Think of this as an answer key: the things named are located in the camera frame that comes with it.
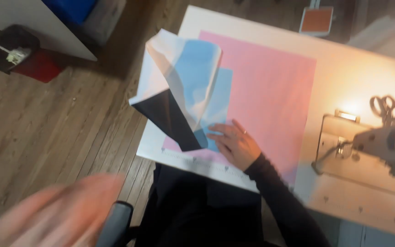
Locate person's left hand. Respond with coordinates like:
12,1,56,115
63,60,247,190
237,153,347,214
0,173,127,247

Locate person's right hand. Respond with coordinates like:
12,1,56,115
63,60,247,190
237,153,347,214
206,119,264,172

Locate light blue sheet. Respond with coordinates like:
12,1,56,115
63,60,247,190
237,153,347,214
194,67,234,153

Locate pink cutting mat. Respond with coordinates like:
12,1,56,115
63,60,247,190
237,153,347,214
163,30,317,187

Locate curled white blue black sheet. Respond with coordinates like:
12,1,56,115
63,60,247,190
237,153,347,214
129,28,223,152

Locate person's black clothing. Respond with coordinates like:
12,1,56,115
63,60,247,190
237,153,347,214
135,163,265,247

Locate grey chair armrest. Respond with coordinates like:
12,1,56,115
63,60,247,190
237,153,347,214
96,201,135,247

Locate grey sewing machine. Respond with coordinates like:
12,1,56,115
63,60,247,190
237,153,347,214
312,109,395,201

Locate metal scissors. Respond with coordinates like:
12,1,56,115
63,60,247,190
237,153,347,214
370,95,395,127

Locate white drawer unit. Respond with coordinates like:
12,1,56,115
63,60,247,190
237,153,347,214
337,220,395,247

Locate red container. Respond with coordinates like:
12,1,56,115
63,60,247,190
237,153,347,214
12,48,65,84

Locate blue box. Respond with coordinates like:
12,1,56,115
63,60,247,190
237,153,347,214
41,0,99,25

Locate white cabinet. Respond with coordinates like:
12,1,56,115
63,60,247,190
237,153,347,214
0,0,127,62

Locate crumpled paper scrap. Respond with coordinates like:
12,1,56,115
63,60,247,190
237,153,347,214
0,39,33,66

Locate black waste bin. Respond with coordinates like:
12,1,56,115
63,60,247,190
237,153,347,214
0,24,41,75

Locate orange pad in white frame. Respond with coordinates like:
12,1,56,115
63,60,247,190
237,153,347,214
299,6,334,38

